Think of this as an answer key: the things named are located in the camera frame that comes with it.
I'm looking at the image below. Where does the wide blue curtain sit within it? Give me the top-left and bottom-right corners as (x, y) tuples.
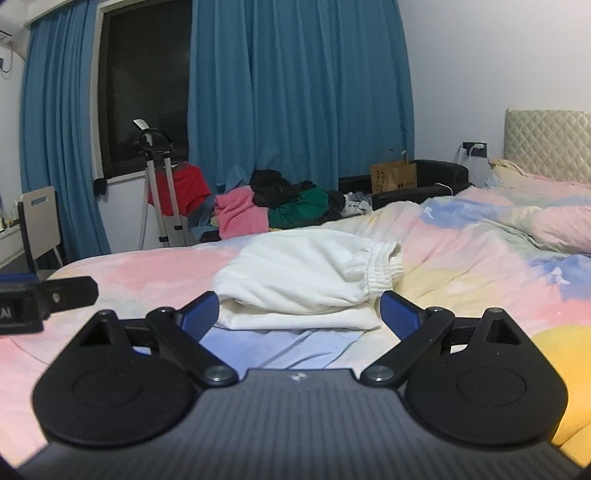
(187, 0), (414, 195)

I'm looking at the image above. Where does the black and cream chair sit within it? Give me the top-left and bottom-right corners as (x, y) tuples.
(17, 186), (65, 273)

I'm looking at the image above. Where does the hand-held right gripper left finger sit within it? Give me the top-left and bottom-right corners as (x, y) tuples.
(69, 291), (239, 387)

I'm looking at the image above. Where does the pink garment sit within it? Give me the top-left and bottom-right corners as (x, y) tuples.
(213, 187), (271, 241)

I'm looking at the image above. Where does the pale yellow pillow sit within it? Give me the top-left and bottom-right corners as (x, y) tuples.
(487, 158), (591, 188)

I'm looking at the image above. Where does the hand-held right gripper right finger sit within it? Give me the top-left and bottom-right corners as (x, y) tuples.
(360, 291), (532, 388)

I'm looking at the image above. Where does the pastel cloud print bed sheet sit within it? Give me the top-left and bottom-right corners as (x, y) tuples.
(0, 182), (591, 467)

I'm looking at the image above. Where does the black garment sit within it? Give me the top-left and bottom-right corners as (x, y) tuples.
(249, 170), (317, 208)

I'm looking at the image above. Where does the black sofa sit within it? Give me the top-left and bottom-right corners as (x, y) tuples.
(339, 159), (469, 210)

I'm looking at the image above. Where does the narrow blue curtain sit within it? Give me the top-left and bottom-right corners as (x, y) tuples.
(21, 0), (112, 268)

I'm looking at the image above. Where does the white garment steamer stand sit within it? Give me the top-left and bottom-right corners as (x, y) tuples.
(131, 119), (188, 247)

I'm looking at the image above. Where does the white patterned cloth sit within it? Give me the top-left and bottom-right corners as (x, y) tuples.
(342, 191), (372, 217)

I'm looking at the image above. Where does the yellow cushion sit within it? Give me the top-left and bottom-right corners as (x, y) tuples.
(531, 325), (591, 467)

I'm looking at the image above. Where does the brown cardboard box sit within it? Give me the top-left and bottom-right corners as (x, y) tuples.
(370, 161), (419, 193)

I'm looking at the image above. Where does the beige quilted headboard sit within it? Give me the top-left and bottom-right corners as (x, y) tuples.
(503, 108), (591, 178)

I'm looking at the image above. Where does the red garment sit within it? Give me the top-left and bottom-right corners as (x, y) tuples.
(148, 162), (212, 217)

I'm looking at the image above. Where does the dark framed window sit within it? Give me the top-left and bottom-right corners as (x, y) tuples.
(97, 0), (192, 181)

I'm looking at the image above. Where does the white dressing table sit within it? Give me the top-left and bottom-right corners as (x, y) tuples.
(0, 222), (26, 269)

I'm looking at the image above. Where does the green garment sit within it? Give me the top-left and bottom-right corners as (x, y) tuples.
(268, 188), (331, 229)

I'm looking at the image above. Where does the blue garment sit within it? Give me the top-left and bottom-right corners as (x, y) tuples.
(189, 203), (219, 241)

